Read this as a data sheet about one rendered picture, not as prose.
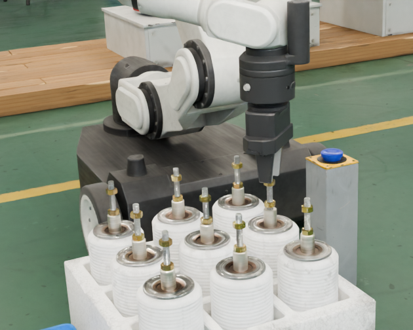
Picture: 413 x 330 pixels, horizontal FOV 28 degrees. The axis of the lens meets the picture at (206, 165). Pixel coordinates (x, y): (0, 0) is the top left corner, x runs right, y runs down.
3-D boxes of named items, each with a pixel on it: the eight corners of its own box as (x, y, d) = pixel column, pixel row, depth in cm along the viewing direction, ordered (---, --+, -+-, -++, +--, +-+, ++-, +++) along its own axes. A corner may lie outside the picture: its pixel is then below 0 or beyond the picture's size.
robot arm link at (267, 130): (282, 158, 127) (281, 82, 123) (225, 152, 131) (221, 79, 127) (307, 134, 138) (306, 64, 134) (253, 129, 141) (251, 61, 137)
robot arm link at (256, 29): (270, 54, 123) (188, 32, 127) (287, 42, 131) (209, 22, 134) (278, 12, 120) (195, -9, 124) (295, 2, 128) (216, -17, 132)
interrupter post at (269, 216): (275, 230, 138) (275, 211, 137) (261, 228, 138) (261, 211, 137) (278, 224, 140) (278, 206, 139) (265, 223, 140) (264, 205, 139)
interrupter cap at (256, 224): (288, 237, 135) (288, 233, 134) (243, 234, 137) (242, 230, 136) (296, 219, 141) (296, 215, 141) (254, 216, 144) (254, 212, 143)
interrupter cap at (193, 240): (179, 251, 132) (179, 247, 132) (190, 231, 139) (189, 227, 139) (225, 253, 130) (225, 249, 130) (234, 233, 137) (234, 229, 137)
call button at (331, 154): (316, 160, 151) (316, 150, 150) (334, 156, 153) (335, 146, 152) (328, 166, 148) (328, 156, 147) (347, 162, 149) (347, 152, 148)
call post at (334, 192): (305, 307, 162) (305, 158, 152) (335, 298, 165) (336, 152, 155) (326, 323, 156) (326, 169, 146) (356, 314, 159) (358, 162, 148)
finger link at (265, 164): (257, 180, 136) (255, 145, 133) (275, 183, 134) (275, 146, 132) (254, 184, 134) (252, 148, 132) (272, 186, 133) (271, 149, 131)
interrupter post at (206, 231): (198, 244, 134) (197, 226, 133) (201, 238, 136) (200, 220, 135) (213, 245, 133) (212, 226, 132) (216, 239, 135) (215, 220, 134)
